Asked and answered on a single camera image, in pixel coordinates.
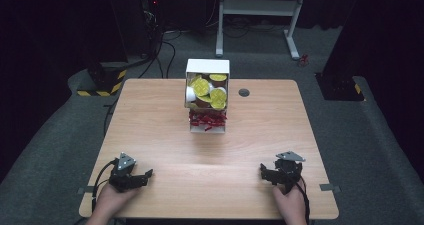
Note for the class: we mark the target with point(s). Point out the dark equipment rack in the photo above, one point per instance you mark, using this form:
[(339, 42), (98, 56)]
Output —
[(150, 15)]

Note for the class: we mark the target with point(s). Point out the person's left hand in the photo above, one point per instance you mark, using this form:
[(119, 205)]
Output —
[(113, 198)]

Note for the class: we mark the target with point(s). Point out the grey tape strip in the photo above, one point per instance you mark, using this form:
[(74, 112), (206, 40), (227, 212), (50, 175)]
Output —
[(85, 190), (330, 187)]

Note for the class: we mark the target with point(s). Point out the person's right hand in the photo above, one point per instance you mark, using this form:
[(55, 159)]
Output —
[(290, 202)]

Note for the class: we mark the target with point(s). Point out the white metal stand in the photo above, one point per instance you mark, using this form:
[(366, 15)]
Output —
[(256, 7)]

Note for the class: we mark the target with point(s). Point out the black yellow striped stand base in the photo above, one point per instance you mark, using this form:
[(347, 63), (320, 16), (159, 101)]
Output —
[(106, 81)]

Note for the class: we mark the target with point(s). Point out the pile of red packets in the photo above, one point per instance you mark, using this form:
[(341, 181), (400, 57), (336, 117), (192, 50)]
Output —
[(207, 119)]

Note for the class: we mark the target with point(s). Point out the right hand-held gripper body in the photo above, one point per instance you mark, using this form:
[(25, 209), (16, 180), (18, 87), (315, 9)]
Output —
[(287, 169)]

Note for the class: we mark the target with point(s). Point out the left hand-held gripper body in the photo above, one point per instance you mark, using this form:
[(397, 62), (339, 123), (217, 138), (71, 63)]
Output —
[(122, 178)]

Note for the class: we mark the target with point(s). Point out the white two-tier cardboard box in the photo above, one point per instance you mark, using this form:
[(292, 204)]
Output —
[(207, 66)]

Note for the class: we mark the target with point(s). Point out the small red floor object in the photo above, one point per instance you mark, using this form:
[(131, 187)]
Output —
[(302, 60)]

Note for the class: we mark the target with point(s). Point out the pile of yellow-lidded cups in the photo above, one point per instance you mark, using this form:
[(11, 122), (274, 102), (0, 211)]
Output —
[(206, 91)]

